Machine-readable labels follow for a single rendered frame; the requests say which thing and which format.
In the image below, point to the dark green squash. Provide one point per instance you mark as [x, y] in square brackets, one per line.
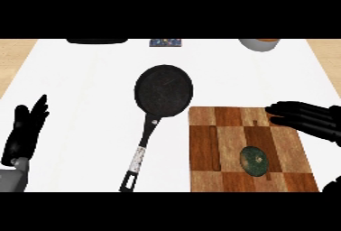
[254, 161]

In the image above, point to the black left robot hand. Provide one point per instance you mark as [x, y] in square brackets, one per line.
[22, 135]

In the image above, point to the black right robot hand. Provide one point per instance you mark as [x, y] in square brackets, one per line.
[306, 117]

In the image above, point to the checkered wooden cutting board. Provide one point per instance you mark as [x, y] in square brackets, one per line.
[248, 150]

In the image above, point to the grey pot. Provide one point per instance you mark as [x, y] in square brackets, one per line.
[260, 44]

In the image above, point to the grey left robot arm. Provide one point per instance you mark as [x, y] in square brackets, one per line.
[12, 178]

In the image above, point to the black flat object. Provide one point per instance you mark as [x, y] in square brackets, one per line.
[96, 41]

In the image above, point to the blue patterned box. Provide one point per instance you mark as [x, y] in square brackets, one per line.
[166, 42]

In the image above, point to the black frying pan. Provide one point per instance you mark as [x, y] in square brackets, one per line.
[160, 99]

